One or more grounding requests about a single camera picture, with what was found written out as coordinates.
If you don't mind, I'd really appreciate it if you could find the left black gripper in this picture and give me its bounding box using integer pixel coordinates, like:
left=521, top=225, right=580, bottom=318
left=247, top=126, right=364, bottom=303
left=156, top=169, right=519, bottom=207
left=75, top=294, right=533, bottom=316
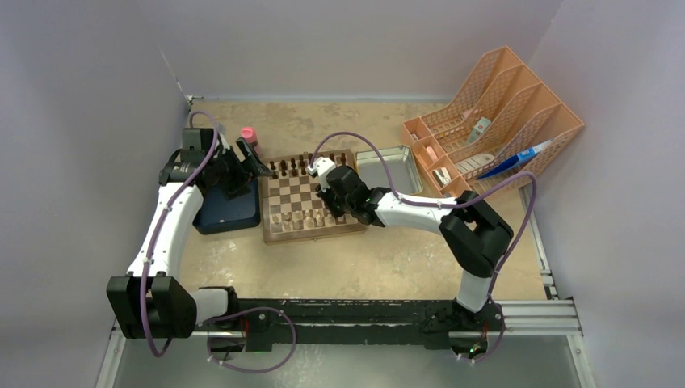
left=206, top=138, right=271, bottom=200

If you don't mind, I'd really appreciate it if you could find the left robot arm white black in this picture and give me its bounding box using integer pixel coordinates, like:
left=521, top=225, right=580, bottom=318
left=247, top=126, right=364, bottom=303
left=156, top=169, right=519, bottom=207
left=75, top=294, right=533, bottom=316
left=106, top=128, right=274, bottom=339

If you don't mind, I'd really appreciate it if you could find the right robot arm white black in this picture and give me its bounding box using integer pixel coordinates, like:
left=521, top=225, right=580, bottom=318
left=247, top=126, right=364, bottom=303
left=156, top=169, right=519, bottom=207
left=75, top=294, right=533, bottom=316
left=306, top=158, right=514, bottom=329

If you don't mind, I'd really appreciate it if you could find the wooden chess board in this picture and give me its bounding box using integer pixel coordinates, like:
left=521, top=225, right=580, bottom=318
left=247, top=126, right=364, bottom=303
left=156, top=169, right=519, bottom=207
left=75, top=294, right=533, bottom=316
left=259, top=152, right=367, bottom=244

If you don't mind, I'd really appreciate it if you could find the pink capped bottle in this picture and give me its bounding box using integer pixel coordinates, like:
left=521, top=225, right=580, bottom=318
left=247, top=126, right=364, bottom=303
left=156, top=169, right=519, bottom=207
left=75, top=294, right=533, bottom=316
left=241, top=127, right=262, bottom=156

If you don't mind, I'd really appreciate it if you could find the dark blue tin lid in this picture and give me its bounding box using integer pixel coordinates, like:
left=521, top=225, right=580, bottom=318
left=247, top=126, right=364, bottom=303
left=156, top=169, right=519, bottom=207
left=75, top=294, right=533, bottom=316
left=192, top=180, right=261, bottom=235

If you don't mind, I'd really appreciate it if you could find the gold metal tin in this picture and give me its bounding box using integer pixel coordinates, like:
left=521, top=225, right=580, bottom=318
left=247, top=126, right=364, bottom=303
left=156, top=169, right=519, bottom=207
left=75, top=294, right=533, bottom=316
left=355, top=145, right=424, bottom=195

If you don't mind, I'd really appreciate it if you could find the pink eraser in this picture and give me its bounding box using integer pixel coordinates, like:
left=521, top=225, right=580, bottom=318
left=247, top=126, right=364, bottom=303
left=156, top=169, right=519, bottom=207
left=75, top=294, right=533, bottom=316
left=426, top=145, right=438, bottom=162

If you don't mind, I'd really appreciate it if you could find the white stapler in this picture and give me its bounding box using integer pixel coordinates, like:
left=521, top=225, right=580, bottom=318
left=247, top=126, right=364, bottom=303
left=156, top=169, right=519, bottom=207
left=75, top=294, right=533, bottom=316
left=432, top=167, right=452, bottom=188

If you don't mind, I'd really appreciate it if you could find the white card pack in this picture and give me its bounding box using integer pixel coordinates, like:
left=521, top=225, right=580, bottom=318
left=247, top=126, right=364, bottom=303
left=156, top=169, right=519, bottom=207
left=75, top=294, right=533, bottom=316
left=466, top=116, right=491, bottom=145

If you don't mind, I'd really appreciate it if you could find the orange plastic file organizer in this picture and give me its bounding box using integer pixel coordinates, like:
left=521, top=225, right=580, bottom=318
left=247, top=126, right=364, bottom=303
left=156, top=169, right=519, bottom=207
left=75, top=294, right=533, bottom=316
left=400, top=46, right=585, bottom=196

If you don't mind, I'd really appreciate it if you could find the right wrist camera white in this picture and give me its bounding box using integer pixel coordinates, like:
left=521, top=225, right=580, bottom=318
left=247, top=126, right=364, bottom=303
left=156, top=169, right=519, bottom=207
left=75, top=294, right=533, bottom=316
left=305, top=157, right=337, bottom=179

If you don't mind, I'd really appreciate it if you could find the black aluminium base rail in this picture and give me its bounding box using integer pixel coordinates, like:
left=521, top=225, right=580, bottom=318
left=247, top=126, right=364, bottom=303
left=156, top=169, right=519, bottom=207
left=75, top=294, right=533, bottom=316
left=110, top=297, right=584, bottom=355

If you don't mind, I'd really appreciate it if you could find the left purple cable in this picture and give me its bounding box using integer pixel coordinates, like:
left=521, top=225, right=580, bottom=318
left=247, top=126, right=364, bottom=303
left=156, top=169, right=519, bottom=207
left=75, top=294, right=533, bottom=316
left=139, top=111, right=223, bottom=359

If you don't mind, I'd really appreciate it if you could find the purple cable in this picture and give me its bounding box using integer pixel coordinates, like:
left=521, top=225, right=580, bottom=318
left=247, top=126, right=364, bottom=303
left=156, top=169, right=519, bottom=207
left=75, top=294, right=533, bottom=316
left=139, top=111, right=223, bottom=359
left=309, top=131, right=538, bottom=365

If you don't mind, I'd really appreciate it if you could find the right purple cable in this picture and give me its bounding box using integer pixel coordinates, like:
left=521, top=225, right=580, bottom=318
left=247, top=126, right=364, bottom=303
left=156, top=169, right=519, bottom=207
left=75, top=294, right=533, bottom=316
left=309, top=131, right=538, bottom=365

